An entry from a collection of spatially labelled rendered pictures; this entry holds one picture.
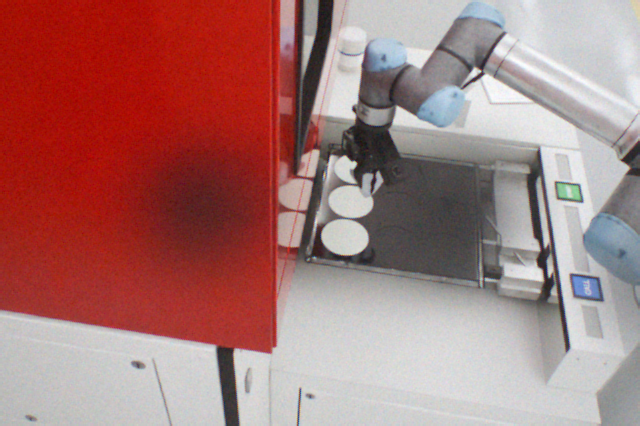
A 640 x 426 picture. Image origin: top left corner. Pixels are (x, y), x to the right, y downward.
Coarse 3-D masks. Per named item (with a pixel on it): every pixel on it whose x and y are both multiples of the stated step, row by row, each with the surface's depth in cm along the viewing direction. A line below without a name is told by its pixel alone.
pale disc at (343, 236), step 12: (324, 228) 136; (336, 228) 136; (348, 228) 136; (360, 228) 136; (324, 240) 133; (336, 240) 133; (348, 240) 134; (360, 240) 134; (336, 252) 131; (348, 252) 131
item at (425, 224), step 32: (416, 160) 152; (384, 192) 144; (416, 192) 144; (448, 192) 145; (320, 224) 136; (384, 224) 137; (416, 224) 138; (448, 224) 138; (320, 256) 130; (352, 256) 131; (384, 256) 131; (416, 256) 131; (448, 256) 132
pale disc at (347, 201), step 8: (336, 192) 143; (344, 192) 144; (352, 192) 144; (328, 200) 142; (336, 200) 142; (344, 200) 142; (352, 200) 142; (360, 200) 142; (368, 200) 142; (336, 208) 140; (344, 208) 140; (352, 208) 140; (360, 208) 140; (368, 208) 140; (352, 216) 138
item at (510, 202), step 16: (496, 192) 148; (512, 192) 149; (496, 208) 145; (512, 208) 145; (528, 208) 145; (496, 224) 141; (512, 224) 141; (528, 224) 142; (496, 240) 139; (496, 256) 137; (512, 256) 135; (512, 288) 129; (528, 288) 129
